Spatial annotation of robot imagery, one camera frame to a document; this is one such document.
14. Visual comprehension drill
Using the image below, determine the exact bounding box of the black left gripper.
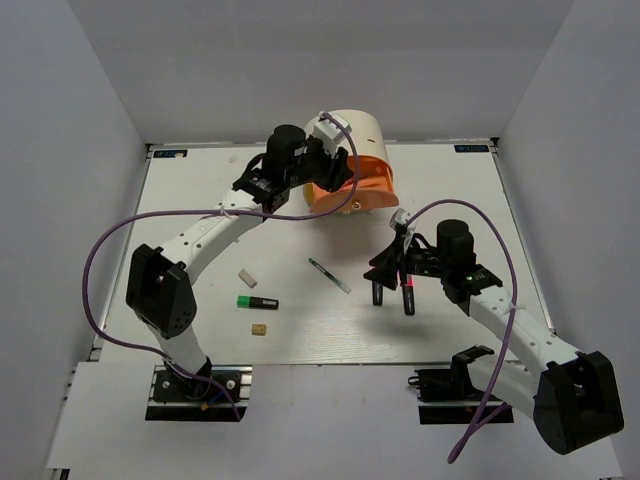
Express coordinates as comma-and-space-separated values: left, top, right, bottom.
285, 134, 354, 194

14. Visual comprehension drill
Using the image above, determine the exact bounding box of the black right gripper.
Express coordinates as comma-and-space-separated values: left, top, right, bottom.
364, 232, 452, 290

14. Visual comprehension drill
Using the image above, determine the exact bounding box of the green gel pen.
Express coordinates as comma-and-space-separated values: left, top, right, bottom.
308, 258, 351, 294

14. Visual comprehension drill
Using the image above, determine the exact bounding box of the cream round drawer container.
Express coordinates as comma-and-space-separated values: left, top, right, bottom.
303, 109, 399, 214

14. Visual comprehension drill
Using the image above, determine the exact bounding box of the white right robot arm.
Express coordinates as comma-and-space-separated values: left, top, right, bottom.
364, 209, 624, 455

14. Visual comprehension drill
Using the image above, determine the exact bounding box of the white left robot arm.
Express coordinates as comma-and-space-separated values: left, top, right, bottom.
126, 113, 356, 399

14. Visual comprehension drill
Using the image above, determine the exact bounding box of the orange highlighter marker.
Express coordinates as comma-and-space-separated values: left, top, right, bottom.
371, 282, 384, 306

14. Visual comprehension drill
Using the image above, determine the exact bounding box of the pink highlighter marker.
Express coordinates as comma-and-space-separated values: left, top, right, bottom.
401, 279, 416, 316

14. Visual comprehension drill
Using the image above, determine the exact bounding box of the blue left corner label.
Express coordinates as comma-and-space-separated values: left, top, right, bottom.
153, 149, 188, 158

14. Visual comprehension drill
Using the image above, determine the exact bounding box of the blue corner label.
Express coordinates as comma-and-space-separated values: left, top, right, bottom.
454, 144, 490, 153
153, 149, 188, 158

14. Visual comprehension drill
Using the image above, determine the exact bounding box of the grey white eraser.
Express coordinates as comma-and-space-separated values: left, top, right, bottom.
238, 269, 258, 289

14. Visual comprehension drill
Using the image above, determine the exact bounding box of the small tan eraser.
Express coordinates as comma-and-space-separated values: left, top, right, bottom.
251, 324, 267, 336

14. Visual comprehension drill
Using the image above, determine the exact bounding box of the green highlighter marker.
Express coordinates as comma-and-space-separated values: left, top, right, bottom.
236, 295, 279, 310

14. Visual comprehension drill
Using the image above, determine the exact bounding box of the blue right corner label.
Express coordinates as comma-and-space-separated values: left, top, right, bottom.
454, 144, 490, 153

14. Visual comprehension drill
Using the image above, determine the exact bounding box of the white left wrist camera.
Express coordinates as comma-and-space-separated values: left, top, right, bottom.
305, 111, 351, 155

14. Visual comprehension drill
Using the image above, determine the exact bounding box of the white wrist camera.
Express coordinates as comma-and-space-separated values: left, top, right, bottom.
389, 208, 415, 250
305, 111, 351, 155

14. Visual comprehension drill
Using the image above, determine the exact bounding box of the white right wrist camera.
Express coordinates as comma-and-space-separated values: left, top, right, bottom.
389, 208, 415, 250

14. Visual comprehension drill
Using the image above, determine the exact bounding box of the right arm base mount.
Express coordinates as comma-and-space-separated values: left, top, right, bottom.
407, 368, 483, 426

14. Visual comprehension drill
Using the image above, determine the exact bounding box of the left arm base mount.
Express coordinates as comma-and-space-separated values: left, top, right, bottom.
145, 366, 253, 423

